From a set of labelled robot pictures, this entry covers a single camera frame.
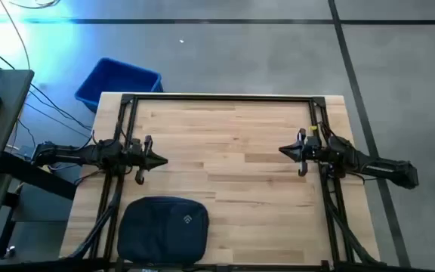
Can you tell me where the dark navy backpack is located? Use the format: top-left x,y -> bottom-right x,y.
116,196 -> 210,265

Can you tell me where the beige floor cable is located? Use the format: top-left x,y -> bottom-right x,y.
0,0 -> 32,71

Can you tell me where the grey cable loop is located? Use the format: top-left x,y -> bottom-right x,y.
8,0 -> 62,9

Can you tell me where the black metal table frame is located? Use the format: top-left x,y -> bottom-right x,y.
60,93 -> 383,272

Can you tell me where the black power box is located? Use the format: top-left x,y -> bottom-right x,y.
13,144 -> 37,159

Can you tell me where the blue plastic bin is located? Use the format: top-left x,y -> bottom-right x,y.
74,57 -> 165,113

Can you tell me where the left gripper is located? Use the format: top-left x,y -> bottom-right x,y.
126,134 -> 168,186

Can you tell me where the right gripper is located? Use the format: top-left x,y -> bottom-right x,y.
279,128 -> 322,178

